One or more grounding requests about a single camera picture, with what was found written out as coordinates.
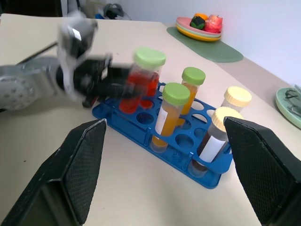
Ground dark liquid tube yellow cap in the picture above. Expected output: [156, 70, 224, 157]
[220, 86, 253, 113]
[188, 106, 245, 178]

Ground green placemat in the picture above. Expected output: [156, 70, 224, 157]
[166, 26, 244, 63]

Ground dark cabinet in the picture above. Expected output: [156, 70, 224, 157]
[0, 0, 63, 17]

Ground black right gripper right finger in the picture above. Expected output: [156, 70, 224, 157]
[222, 116, 301, 226]

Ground pink plate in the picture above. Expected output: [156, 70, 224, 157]
[175, 16, 223, 36]

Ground orange toy fruit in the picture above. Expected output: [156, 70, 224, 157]
[193, 12, 209, 21]

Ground grey and black device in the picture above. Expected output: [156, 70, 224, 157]
[103, 3, 132, 21]

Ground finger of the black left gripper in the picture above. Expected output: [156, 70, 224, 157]
[98, 81, 142, 100]
[107, 66, 133, 80]

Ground red toy apple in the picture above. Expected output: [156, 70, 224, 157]
[203, 14, 223, 34]

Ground black and green toy fruit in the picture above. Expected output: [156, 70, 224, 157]
[189, 16, 207, 31]

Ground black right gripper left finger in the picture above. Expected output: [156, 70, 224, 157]
[0, 118, 108, 226]

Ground red liquid tube green cap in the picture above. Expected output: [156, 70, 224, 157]
[118, 47, 167, 114]
[140, 71, 161, 109]

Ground blue test tube rack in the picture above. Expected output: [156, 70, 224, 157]
[92, 81, 234, 190]

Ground mint green plate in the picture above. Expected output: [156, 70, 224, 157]
[275, 87, 301, 130]

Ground light green plate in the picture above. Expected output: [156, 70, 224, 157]
[175, 21, 223, 40]

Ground orange liquid tube green cap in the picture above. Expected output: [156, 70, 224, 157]
[180, 66, 206, 116]
[150, 82, 191, 153]

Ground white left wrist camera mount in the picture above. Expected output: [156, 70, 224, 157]
[57, 12, 99, 102]

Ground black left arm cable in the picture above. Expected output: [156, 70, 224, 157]
[16, 41, 59, 66]

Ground yellow plate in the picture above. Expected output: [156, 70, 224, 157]
[176, 24, 223, 43]

